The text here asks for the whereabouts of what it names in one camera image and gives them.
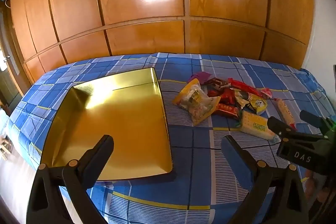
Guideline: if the dark red snack packet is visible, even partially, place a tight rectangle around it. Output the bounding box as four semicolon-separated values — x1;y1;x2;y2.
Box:
203;77;231;90

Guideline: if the purple snack packet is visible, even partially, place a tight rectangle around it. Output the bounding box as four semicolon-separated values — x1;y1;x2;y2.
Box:
188;71;213;83

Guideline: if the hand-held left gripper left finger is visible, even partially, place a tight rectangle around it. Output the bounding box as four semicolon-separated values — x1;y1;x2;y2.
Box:
26;135;114;224

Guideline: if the long red snack packet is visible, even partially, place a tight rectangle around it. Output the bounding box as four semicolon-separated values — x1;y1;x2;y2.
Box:
228;78;265;98

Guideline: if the green-edged cracker packet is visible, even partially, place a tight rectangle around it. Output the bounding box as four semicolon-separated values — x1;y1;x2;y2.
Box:
238;110;281;141

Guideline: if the blue plaid bedsheet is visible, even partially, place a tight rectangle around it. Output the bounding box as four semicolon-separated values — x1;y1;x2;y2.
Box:
7;52;328;224

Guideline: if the clear yellow snack packet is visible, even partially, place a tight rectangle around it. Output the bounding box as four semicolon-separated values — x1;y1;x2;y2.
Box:
173;79;209;110

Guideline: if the yellow and black snack packet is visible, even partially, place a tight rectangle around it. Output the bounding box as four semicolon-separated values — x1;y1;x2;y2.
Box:
235;91;268;114

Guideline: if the orange-edged cracker packet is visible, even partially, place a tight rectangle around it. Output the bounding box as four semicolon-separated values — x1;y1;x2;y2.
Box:
274;98;297;130

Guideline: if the red and gold snack packet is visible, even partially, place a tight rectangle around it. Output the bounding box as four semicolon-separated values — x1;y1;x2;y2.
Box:
212;103;240;121

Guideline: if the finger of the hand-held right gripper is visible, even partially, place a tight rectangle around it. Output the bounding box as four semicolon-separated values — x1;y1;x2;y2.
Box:
300;110;331;130
267;116;324;142

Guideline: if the gold metal tin tray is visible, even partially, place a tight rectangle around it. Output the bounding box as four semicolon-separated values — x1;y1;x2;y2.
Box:
40;67;177;182

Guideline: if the dark wooden door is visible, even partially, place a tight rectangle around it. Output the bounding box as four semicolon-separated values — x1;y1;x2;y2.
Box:
0;0;25;109

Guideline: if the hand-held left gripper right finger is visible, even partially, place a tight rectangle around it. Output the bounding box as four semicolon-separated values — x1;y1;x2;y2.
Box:
220;135;310;224

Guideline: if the wooden wardrobe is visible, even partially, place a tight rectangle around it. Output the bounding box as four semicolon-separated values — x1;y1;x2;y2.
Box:
9;0;315;85

